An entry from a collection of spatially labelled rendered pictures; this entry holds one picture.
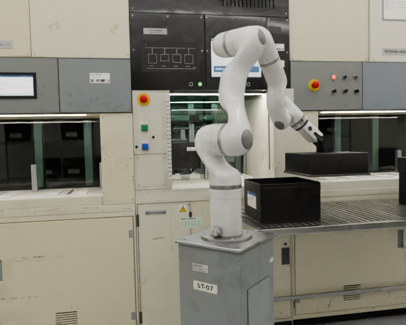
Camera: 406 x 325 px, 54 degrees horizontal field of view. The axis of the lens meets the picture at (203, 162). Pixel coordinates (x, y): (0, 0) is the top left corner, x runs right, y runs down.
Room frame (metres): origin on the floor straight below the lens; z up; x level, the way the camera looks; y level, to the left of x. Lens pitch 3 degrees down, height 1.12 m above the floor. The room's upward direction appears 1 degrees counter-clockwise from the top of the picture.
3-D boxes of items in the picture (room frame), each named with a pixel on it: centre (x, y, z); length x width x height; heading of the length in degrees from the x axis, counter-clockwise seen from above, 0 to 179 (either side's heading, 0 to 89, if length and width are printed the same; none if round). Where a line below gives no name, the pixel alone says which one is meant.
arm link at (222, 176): (1.50, -0.06, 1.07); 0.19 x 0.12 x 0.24; 49
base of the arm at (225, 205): (1.48, -0.08, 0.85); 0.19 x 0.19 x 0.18
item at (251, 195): (1.83, -0.36, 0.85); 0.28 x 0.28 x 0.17; 9
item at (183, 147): (2.77, 0.14, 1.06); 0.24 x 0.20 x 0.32; 100
